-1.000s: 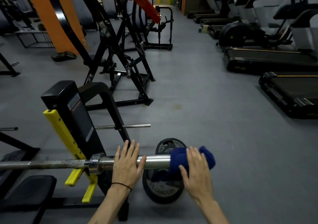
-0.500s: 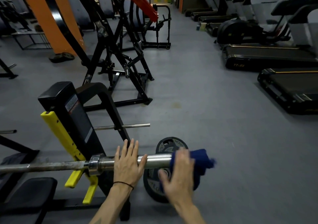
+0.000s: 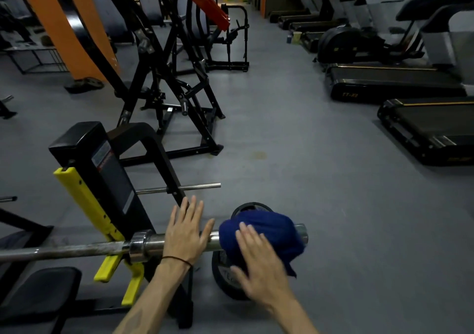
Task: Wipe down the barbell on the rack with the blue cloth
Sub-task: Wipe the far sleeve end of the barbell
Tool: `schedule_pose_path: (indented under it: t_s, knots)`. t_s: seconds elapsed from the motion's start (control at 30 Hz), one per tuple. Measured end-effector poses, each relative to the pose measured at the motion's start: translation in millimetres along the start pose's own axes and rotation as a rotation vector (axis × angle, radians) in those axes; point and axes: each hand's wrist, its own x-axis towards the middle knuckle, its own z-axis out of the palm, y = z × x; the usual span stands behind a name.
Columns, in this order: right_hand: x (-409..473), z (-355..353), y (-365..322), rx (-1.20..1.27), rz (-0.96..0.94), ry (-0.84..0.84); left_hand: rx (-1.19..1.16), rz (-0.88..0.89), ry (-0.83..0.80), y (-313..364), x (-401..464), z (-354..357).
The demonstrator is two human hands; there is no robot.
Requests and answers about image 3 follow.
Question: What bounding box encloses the person's right hand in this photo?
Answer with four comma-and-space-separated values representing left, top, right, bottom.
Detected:
229, 221, 297, 312

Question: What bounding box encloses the person's left hand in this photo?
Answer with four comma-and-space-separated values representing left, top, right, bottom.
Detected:
162, 196, 215, 268

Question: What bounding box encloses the blue cleaning cloth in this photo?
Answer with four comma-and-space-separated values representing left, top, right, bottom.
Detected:
218, 209, 306, 278

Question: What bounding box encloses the steel barbell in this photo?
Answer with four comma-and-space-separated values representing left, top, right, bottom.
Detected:
0, 223, 309, 264

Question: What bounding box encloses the person's left forearm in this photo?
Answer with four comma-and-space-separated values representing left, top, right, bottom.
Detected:
113, 259, 193, 334

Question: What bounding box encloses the black weight plate white lettering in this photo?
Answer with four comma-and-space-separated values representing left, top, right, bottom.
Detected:
211, 250, 252, 302

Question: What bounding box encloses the large black weight plate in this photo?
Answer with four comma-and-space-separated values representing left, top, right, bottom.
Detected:
231, 202, 275, 219

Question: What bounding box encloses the yellow bar hook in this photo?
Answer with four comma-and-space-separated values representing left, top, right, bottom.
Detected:
53, 167, 145, 307

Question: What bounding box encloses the black bench press rack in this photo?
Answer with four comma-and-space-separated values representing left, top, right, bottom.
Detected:
0, 121, 222, 330

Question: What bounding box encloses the black padded bench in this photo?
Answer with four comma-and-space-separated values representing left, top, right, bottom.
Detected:
0, 267, 83, 334

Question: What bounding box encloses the black and red lever machine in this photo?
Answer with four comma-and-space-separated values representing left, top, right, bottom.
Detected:
48, 0, 231, 167

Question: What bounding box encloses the black squat rack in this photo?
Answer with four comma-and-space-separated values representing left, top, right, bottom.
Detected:
0, 95, 17, 120

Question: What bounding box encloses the wide orange pillar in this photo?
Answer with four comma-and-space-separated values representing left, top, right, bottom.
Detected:
24, 0, 121, 83

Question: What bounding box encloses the black elliptical trainer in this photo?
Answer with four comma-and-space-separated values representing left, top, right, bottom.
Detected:
314, 26, 425, 64

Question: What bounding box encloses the black hair tie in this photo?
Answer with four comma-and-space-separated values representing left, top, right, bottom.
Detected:
161, 255, 193, 268

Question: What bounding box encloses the black plate-loaded machine frame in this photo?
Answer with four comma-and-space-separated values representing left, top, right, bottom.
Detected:
174, 3, 250, 73

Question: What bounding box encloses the black wire frame table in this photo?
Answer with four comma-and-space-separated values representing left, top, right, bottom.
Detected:
3, 45, 69, 74

